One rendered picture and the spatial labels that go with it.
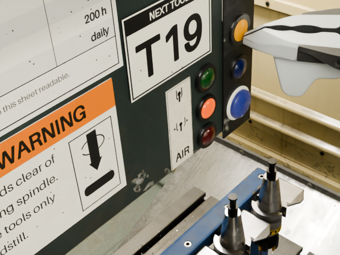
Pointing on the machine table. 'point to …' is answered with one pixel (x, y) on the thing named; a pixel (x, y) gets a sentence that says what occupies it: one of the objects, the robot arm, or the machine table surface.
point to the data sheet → (52, 53)
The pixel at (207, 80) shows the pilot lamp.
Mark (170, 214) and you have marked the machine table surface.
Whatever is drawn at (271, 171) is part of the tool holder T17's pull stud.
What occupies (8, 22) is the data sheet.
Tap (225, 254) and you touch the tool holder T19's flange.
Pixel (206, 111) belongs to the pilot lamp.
